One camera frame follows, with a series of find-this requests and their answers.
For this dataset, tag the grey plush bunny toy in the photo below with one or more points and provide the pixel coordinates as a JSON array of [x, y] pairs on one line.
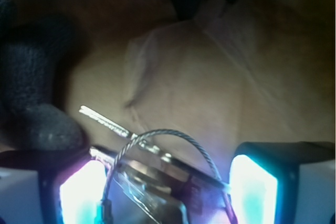
[[30, 54]]

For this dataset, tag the silver key bunch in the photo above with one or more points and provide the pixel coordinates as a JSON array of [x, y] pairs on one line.
[[147, 184]]

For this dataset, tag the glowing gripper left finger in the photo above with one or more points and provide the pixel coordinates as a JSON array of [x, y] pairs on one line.
[[50, 187]]

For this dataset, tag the brown paper bag basket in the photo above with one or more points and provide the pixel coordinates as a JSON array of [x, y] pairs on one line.
[[222, 72]]

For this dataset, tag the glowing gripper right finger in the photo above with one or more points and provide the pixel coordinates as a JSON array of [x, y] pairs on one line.
[[283, 182]]

